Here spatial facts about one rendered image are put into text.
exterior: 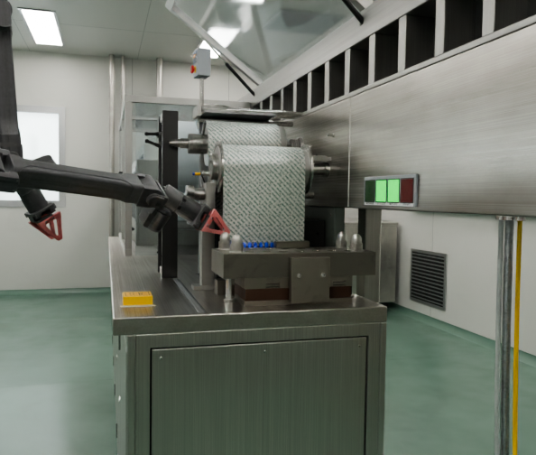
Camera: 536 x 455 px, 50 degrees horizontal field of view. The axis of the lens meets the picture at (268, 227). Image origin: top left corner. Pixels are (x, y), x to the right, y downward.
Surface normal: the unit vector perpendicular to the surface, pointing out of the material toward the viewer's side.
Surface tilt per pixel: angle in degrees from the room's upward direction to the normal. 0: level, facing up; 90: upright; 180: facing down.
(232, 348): 90
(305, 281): 90
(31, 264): 90
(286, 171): 90
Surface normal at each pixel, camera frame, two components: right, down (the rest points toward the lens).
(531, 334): -0.96, 0.00
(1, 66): 0.56, 0.06
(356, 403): 0.27, 0.06
